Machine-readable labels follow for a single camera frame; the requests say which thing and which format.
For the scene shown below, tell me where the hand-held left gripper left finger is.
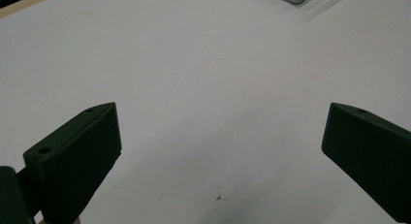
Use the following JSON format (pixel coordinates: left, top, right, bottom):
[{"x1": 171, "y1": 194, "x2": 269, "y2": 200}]
[{"x1": 22, "y1": 102, "x2": 123, "y2": 224}]

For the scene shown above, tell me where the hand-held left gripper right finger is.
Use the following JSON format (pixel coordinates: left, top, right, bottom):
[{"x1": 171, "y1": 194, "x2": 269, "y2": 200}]
[{"x1": 321, "y1": 102, "x2": 411, "y2": 224}]

